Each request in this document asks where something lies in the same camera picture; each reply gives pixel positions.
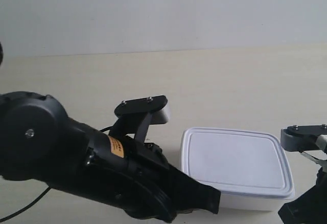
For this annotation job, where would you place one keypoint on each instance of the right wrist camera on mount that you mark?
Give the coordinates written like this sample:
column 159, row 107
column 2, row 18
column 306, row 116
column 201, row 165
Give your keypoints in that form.
column 304, row 138

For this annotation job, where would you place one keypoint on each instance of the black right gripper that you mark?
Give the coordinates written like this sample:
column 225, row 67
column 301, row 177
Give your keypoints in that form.
column 310, row 207

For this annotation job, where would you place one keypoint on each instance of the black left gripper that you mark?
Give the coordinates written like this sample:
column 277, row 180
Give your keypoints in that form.
column 136, row 177

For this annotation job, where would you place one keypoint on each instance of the white lidded plastic container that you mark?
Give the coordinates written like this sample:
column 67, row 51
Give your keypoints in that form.
column 249, row 168

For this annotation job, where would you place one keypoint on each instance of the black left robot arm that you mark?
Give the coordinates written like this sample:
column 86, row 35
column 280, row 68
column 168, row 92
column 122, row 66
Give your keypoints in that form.
column 39, row 141

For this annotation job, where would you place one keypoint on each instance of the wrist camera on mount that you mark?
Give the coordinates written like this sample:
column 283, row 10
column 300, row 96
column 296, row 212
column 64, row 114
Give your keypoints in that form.
column 136, row 115
column 304, row 138

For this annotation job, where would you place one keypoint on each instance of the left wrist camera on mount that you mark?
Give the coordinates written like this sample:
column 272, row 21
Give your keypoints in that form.
column 136, row 115

